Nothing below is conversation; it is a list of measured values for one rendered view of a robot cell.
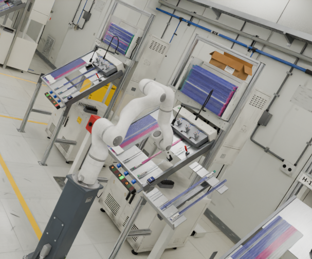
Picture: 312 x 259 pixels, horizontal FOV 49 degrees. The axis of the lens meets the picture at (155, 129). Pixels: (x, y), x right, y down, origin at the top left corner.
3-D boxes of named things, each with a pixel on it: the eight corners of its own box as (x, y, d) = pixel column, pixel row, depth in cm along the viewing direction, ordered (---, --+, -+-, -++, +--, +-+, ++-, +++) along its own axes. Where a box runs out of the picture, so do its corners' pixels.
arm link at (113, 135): (101, 140, 219) (115, 153, 209) (92, 130, 210) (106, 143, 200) (156, 88, 228) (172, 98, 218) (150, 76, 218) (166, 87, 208)
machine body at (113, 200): (132, 258, 289) (165, 198, 274) (95, 206, 335) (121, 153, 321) (181, 251, 335) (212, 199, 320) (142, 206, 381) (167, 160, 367)
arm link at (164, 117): (180, 114, 231) (172, 151, 247) (167, 104, 242) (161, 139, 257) (170, 116, 226) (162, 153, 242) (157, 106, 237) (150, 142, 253)
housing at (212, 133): (210, 147, 280) (209, 135, 270) (173, 120, 312) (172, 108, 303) (217, 143, 283) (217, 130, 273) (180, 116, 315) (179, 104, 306)
